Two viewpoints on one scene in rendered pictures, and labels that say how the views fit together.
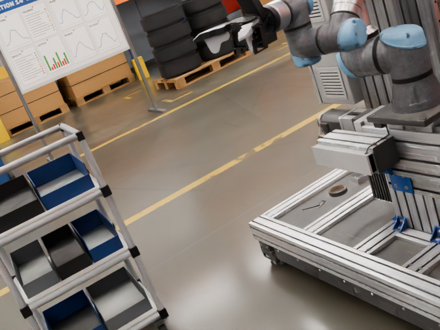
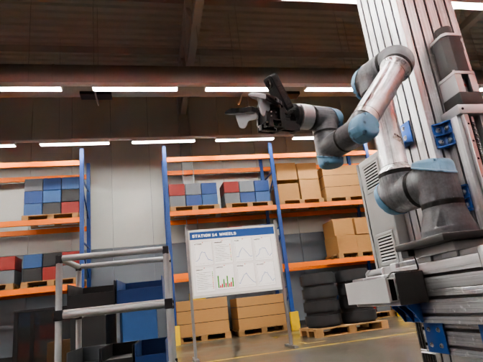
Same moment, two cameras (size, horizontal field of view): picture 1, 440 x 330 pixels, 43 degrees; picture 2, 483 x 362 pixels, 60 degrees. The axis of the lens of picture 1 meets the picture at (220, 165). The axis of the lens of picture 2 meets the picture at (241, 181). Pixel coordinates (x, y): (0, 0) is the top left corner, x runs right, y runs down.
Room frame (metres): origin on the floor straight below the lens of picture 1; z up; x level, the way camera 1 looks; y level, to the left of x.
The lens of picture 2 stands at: (0.27, -0.27, 0.70)
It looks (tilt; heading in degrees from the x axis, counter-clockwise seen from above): 16 degrees up; 10
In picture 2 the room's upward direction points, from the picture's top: 7 degrees counter-clockwise
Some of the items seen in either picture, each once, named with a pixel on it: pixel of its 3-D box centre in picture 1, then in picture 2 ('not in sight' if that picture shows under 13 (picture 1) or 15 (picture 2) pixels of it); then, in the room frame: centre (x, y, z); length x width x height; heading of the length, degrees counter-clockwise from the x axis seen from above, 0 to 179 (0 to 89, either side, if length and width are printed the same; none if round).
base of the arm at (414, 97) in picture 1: (414, 87); (445, 219); (1.54, -0.61, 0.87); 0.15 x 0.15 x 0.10
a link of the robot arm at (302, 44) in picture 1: (308, 43); (331, 147); (1.47, -0.33, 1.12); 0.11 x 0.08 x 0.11; 38
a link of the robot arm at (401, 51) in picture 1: (403, 50); (434, 181); (1.54, -0.61, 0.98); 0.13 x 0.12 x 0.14; 38
